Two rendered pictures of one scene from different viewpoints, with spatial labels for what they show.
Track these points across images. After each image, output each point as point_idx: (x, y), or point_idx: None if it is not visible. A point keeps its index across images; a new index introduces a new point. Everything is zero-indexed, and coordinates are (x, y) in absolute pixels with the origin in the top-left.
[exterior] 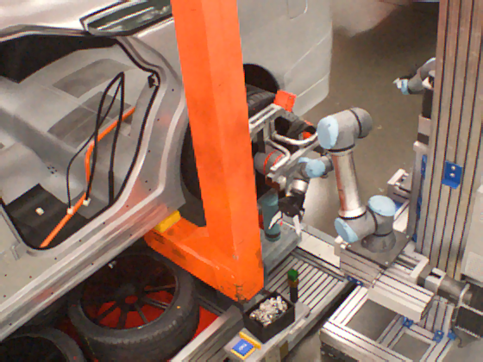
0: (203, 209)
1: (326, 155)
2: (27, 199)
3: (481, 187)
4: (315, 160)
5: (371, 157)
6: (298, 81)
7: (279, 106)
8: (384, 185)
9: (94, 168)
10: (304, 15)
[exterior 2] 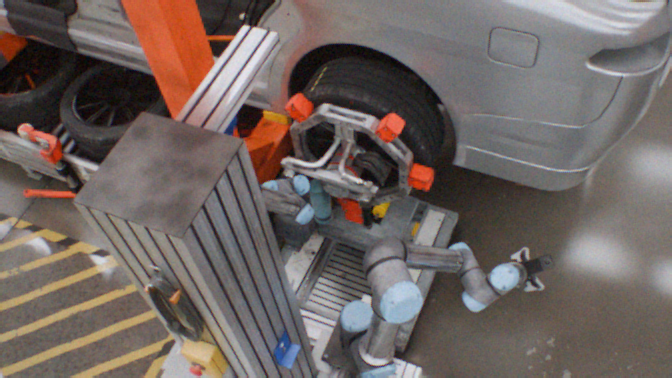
0: (440, 162)
1: (291, 194)
2: (263, 1)
3: (180, 359)
4: (270, 184)
5: (620, 316)
6: (489, 137)
7: (370, 125)
8: (561, 344)
9: (250, 21)
10: (523, 72)
